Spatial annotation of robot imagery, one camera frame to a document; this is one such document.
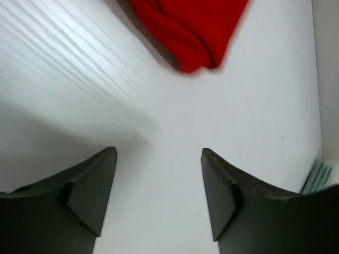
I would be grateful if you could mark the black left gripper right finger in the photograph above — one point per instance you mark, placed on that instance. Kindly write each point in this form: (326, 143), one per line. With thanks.
(248, 215)

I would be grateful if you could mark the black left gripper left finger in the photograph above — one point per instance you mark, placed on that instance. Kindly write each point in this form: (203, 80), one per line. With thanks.
(63, 213)

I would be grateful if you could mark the red t-shirt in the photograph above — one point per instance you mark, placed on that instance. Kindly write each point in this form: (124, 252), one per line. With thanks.
(197, 33)

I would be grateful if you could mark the white plastic laundry basket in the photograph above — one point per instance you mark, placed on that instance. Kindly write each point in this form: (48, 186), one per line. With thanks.
(318, 177)

